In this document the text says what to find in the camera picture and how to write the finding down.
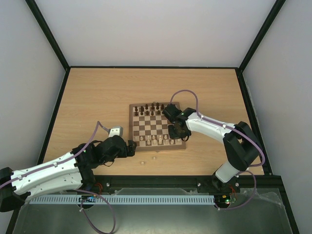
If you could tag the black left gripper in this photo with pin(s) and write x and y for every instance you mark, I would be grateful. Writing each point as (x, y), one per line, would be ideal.
(125, 153)

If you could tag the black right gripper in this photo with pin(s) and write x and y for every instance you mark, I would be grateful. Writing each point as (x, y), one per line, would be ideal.
(176, 131)

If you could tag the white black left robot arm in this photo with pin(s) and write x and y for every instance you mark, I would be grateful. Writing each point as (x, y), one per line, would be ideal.
(71, 171)

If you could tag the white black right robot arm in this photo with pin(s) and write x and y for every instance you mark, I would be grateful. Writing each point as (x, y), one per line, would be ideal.
(240, 143)

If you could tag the wooden chess board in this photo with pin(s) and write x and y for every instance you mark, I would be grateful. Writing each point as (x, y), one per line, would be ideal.
(147, 119)

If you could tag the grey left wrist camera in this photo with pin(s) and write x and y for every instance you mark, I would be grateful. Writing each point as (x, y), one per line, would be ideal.
(116, 131)

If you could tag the black front mounting rail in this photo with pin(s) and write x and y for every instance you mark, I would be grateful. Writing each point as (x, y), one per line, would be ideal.
(110, 183)

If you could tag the light blue slotted cable duct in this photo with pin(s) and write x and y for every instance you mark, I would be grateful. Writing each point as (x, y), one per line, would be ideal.
(127, 199)

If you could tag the black left frame post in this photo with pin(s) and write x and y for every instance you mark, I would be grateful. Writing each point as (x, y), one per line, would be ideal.
(47, 32)

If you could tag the black frame post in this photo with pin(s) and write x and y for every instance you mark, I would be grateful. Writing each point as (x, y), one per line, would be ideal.
(47, 32)
(277, 6)

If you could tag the black right frame post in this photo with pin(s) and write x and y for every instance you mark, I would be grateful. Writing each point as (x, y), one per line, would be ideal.
(277, 6)

